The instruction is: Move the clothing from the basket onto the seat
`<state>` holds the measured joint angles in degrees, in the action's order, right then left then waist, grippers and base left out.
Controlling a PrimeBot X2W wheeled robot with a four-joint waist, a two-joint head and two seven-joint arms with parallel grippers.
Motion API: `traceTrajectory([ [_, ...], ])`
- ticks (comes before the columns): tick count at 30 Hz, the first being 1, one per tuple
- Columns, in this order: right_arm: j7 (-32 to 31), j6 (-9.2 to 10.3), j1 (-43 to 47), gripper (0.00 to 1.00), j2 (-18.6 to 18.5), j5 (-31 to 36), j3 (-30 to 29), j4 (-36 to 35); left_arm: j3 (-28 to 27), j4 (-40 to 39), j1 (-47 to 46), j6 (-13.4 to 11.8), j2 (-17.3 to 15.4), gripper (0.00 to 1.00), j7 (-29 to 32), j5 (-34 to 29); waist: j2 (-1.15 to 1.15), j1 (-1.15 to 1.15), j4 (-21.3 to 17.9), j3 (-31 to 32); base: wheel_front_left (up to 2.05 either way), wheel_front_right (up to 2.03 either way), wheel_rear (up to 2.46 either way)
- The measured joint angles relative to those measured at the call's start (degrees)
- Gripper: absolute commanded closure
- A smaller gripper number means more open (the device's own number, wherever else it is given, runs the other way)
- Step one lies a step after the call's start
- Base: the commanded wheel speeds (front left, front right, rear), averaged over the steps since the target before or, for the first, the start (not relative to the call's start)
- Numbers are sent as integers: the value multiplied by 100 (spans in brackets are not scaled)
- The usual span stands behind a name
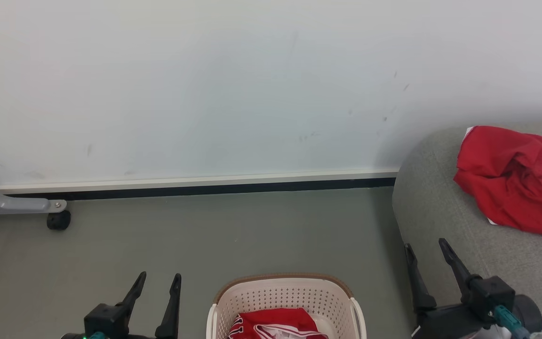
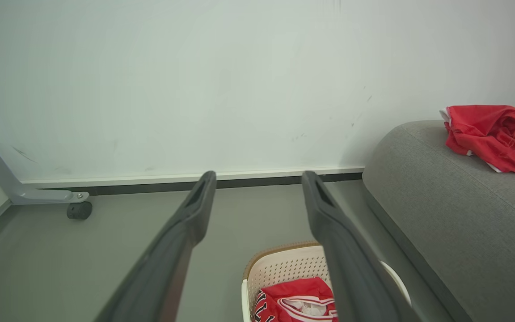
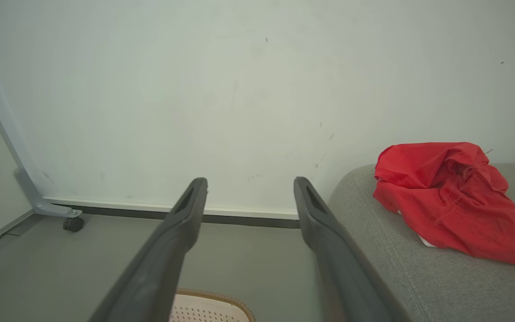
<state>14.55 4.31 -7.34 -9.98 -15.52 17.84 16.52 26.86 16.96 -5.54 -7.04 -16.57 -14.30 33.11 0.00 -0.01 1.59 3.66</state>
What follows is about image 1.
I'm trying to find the grey metal stand leg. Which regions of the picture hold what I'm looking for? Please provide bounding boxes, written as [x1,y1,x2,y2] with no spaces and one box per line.
[0,162,67,215]

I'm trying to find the plain red garment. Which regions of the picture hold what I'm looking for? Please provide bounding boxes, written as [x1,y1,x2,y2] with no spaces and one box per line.
[453,125,542,237]

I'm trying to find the grey fabric sofa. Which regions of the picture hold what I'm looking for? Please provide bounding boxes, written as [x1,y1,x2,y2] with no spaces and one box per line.
[392,119,542,339]

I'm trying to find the cream perforated laundry basket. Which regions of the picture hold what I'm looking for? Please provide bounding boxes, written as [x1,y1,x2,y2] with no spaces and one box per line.
[207,273,367,339]

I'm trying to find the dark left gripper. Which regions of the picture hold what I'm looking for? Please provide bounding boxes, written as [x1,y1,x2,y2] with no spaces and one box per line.
[62,272,183,339]

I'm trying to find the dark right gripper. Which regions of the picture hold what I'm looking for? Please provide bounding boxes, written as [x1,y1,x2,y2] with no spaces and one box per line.
[404,238,517,339]

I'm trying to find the black caster wheel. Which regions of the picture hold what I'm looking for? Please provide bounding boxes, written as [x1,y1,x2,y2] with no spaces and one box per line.
[47,210,72,231]

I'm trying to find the teal right arm cable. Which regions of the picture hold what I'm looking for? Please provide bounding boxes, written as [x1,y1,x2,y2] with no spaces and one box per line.
[494,305,531,339]

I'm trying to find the white and black baseboard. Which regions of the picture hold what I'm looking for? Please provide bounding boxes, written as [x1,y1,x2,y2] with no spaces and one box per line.
[0,168,399,199]

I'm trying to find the red jersey with number print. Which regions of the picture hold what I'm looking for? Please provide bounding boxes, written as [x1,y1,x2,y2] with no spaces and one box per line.
[228,308,329,339]

